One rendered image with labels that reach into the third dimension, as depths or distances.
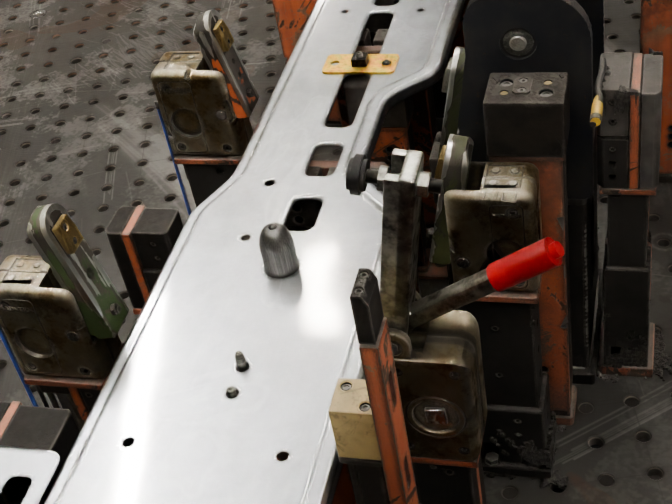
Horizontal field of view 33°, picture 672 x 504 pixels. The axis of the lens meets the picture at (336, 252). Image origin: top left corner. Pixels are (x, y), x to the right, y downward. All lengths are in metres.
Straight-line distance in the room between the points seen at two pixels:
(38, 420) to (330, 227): 0.32
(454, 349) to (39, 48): 1.44
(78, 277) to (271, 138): 0.30
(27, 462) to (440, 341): 0.34
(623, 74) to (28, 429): 0.62
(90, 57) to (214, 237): 1.04
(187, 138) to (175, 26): 0.81
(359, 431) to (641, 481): 0.47
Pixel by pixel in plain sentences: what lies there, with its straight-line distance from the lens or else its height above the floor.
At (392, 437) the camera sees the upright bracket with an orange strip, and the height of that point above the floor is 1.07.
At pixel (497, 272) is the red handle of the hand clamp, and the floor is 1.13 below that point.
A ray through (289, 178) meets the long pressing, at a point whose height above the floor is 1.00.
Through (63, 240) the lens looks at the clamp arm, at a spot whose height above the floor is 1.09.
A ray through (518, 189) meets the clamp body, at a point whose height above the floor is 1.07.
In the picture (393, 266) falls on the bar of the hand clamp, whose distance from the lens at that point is 0.82.
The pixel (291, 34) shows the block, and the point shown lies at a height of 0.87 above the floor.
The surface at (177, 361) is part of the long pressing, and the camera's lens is 0.99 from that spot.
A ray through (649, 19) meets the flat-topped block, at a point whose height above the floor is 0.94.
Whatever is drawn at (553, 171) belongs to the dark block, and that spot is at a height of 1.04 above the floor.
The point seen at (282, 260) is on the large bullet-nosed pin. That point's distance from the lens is 1.03.
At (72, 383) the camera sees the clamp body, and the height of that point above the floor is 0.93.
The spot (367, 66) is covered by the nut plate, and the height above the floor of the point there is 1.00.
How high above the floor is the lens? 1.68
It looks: 40 degrees down
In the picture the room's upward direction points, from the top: 11 degrees counter-clockwise
